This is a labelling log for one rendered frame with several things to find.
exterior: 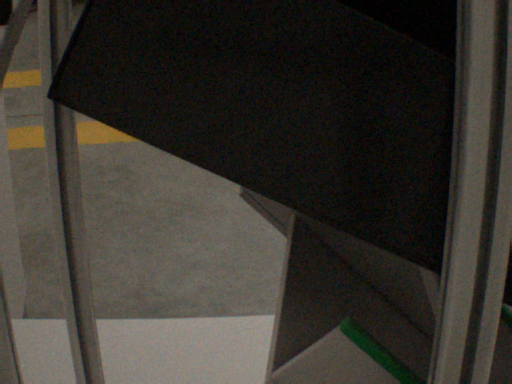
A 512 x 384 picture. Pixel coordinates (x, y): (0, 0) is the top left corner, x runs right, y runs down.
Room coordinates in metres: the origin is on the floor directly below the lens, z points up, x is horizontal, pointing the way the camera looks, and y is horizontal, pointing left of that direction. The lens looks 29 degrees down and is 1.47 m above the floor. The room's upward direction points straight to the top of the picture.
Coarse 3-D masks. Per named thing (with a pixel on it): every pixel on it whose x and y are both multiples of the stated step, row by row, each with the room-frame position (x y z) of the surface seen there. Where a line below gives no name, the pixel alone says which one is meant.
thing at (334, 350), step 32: (320, 224) 0.48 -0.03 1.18; (288, 256) 0.45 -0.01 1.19; (320, 256) 0.47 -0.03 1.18; (352, 256) 0.48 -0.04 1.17; (384, 256) 0.48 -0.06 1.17; (288, 288) 0.42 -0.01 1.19; (320, 288) 0.44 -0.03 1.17; (352, 288) 0.46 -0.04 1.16; (384, 288) 0.48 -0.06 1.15; (416, 288) 0.48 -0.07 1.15; (288, 320) 0.40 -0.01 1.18; (320, 320) 0.42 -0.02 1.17; (352, 320) 0.36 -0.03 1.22; (384, 320) 0.46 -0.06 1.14; (416, 320) 0.48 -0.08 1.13; (288, 352) 0.38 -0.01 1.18; (320, 352) 0.35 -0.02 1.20; (352, 352) 0.35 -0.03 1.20; (384, 352) 0.35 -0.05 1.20; (416, 352) 0.45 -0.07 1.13
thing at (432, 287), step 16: (16, 0) 0.45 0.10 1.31; (16, 16) 0.44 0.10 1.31; (0, 32) 0.41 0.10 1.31; (16, 32) 0.43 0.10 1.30; (0, 48) 0.39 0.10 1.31; (0, 64) 0.39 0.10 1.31; (0, 80) 0.38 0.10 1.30; (432, 272) 0.36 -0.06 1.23; (432, 288) 0.36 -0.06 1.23; (432, 304) 0.36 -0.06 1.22
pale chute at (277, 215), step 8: (240, 192) 0.51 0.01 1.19; (248, 192) 0.51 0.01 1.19; (248, 200) 0.51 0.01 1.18; (256, 200) 0.51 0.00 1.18; (264, 200) 0.51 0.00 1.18; (272, 200) 0.50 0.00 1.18; (256, 208) 0.51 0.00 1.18; (264, 208) 0.51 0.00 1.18; (272, 208) 0.50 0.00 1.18; (280, 208) 0.50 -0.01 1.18; (288, 208) 0.50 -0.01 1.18; (264, 216) 0.51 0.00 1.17; (272, 216) 0.51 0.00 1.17; (280, 216) 0.50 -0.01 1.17; (288, 216) 0.50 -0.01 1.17; (272, 224) 0.50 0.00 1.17; (280, 224) 0.50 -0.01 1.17; (288, 224) 0.50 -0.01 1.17; (280, 232) 0.50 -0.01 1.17; (504, 304) 0.62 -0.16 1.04
